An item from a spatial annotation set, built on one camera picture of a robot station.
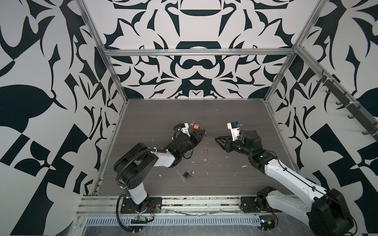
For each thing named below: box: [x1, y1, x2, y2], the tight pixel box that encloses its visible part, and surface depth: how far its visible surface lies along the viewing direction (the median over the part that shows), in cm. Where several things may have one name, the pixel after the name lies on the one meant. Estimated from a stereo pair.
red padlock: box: [192, 119, 201, 131], surface depth 107 cm
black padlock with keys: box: [183, 169, 195, 180], surface depth 86 cm
